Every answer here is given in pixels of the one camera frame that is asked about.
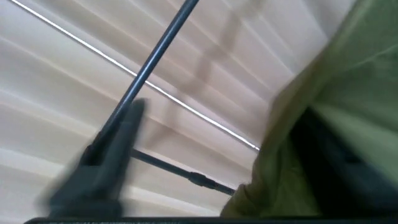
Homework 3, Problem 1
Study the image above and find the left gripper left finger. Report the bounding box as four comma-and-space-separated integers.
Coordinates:
46, 98, 146, 218

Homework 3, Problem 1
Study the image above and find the green printed t-shirt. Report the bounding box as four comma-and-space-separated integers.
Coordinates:
220, 0, 398, 218

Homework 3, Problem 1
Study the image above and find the black clothes rack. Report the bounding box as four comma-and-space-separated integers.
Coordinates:
90, 0, 236, 196

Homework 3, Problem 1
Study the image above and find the beige curtain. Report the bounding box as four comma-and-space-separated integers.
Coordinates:
0, 0, 358, 218

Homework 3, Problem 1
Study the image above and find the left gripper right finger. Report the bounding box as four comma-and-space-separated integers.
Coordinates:
289, 107, 398, 215

